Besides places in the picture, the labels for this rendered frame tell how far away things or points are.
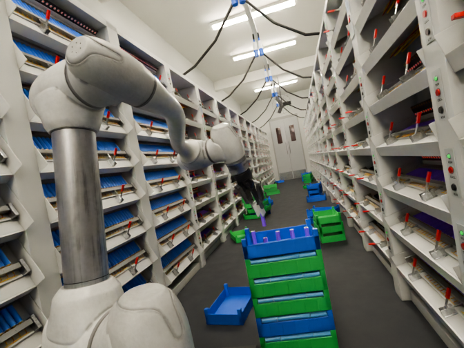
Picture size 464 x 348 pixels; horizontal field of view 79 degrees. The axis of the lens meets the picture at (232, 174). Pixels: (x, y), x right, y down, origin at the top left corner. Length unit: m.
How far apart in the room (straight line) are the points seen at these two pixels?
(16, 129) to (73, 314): 0.71
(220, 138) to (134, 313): 0.69
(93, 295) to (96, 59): 0.51
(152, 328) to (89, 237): 0.27
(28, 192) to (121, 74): 0.64
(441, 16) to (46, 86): 0.92
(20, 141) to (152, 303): 0.80
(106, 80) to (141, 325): 0.51
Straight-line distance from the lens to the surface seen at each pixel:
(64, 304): 0.77
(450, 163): 0.87
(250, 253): 1.16
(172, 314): 0.64
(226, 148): 1.09
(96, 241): 0.76
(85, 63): 0.69
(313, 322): 1.28
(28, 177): 1.21
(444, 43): 0.84
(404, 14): 1.04
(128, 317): 0.63
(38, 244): 1.20
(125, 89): 0.72
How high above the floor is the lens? 0.77
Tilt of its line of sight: 1 degrees down
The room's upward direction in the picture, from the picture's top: 11 degrees counter-clockwise
